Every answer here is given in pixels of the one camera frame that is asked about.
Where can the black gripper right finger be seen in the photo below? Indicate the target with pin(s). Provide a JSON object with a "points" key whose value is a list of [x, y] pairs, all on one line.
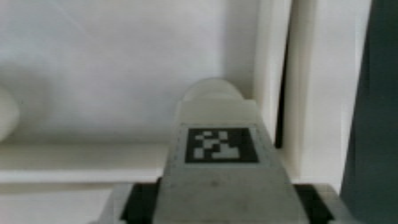
{"points": [[313, 212]]}

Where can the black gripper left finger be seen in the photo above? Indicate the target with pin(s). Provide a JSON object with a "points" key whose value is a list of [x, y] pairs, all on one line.
{"points": [[140, 204]]}

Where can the white table leg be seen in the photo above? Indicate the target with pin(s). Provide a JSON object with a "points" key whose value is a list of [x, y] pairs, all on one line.
{"points": [[224, 184]]}

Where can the white square table top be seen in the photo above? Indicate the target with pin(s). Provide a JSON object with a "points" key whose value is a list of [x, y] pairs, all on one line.
{"points": [[99, 59]]}

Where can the white L-shaped obstacle fence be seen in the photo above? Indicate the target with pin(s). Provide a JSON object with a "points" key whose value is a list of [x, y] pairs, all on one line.
{"points": [[325, 48]]}

